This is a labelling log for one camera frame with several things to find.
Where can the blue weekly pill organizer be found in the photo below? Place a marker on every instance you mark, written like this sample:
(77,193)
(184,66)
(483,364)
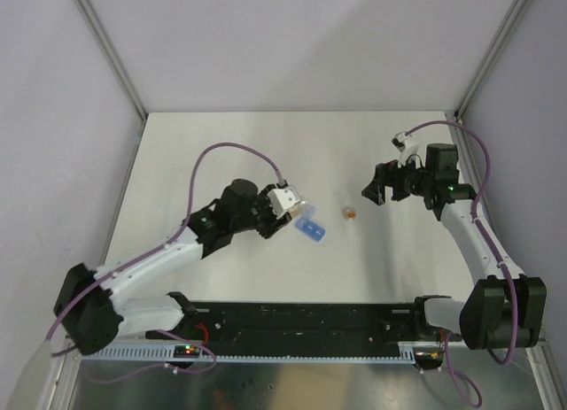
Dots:
(308,226)

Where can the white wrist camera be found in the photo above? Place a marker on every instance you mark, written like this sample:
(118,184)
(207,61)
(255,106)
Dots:
(281,200)
(407,146)

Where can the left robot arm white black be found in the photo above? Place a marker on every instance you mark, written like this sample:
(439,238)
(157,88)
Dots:
(96,306)

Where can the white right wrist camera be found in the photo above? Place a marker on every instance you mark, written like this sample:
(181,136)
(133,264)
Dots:
(407,146)

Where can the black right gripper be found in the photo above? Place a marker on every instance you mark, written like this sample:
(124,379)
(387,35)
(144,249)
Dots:
(385,174)

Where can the aluminium frame post left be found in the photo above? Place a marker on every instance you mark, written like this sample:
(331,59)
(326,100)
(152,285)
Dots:
(104,42)

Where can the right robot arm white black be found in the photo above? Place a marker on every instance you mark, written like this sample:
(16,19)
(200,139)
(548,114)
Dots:
(505,307)

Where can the amber pill bottle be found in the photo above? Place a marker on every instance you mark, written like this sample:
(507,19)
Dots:
(300,209)

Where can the white slotted cable duct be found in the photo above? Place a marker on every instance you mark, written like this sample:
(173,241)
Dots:
(163,351)

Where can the small electronics board with leds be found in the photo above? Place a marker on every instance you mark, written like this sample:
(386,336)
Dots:
(186,351)

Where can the aluminium frame post right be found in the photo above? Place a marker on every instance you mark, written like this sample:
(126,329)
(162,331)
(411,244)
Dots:
(498,44)

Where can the aluminium frame post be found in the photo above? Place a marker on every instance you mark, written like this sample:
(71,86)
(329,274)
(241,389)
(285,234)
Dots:
(104,42)
(498,44)

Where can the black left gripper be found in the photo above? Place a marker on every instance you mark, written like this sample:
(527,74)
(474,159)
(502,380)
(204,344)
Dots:
(273,222)

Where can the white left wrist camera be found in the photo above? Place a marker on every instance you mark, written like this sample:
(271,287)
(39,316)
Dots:
(281,200)

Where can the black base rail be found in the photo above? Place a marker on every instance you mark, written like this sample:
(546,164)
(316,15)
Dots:
(312,329)

